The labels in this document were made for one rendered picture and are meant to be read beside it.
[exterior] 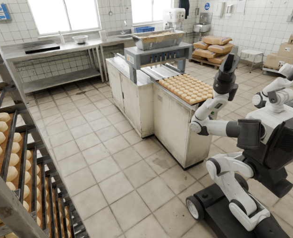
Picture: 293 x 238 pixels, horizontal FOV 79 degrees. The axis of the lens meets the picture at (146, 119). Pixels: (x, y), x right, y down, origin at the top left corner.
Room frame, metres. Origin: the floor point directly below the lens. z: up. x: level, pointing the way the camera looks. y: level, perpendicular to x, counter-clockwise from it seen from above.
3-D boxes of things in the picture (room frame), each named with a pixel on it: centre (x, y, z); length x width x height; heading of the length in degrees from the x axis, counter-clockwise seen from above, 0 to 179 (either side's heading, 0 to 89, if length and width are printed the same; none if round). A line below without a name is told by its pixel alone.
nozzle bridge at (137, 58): (2.13, -0.18, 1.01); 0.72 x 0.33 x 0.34; 115
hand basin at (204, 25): (6.10, -1.90, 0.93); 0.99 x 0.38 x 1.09; 33
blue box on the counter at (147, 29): (5.06, -0.08, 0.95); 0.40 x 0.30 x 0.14; 125
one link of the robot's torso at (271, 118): (0.74, -0.72, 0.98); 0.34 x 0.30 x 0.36; 114
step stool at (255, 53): (4.49, -2.74, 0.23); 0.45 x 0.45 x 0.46; 24
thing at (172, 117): (1.67, -0.39, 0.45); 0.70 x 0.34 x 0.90; 25
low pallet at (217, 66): (5.20, -1.97, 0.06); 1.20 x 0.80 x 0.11; 35
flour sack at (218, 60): (4.96, -2.15, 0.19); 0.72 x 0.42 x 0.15; 127
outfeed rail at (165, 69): (2.29, -0.26, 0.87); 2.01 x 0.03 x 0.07; 25
